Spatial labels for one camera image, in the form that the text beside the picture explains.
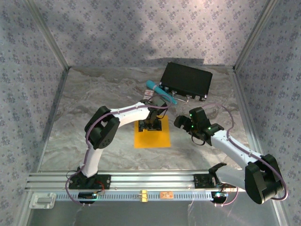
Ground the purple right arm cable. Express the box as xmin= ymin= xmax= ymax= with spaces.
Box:
xmin=201 ymin=103 xmax=289 ymax=208

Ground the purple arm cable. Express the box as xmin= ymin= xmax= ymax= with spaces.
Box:
xmin=201 ymin=103 xmax=289 ymax=208
xmin=65 ymin=94 xmax=176 ymax=208

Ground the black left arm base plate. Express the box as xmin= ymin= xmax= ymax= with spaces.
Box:
xmin=68 ymin=173 xmax=111 ymax=190

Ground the yellow connector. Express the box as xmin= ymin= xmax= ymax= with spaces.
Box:
xmin=137 ymin=189 xmax=149 ymax=203

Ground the aluminium mounting rail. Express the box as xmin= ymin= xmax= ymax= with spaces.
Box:
xmin=25 ymin=170 xmax=246 ymax=191

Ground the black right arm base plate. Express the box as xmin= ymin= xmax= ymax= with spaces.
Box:
xmin=193 ymin=173 xmax=222 ymax=189

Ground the slotted grey cable duct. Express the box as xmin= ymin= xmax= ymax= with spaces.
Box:
xmin=55 ymin=190 xmax=214 ymax=201

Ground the aluminium frame post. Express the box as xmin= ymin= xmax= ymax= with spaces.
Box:
xmin=232 ymin=0 xmax=282 ymax=71
xmin=24 ymin=0 xmax=71 ymax=71

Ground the small circuit board with LED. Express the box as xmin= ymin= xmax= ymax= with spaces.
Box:
xmin=211 ymin=191 xmax=229 ymax=203
xmin=78 ymin=192 xmax=98 ymax=204

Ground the white plastic bracket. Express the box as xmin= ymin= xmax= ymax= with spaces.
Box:
xmin=29 ymin=192 xmax=57 ymax=210

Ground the aluminium side rail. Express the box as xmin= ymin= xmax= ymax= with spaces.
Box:
xmin=229 ymin=67 xmax=291 ymax=226
xmin=17 ymin=68 xmax=70 ymax=226

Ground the small red white packet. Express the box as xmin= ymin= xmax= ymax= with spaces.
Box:
xmin=143 ymin=89 xmax=155 ymax=101

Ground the orange paper sheet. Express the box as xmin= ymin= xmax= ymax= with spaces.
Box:
xmin=134 ymin=115 xmax=171 ymax=149

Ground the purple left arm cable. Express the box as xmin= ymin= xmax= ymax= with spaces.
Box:
xmin=65 ymin=94 xmax=176 ymax=208

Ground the black case with metal handle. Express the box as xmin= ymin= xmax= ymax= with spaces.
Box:
xmin=159 ymin=62 xmax=214 ymax=104

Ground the teal pen-shaped wand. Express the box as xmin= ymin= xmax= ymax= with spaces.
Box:
xmin=145 ymin=80 xmax=178 ymax=105

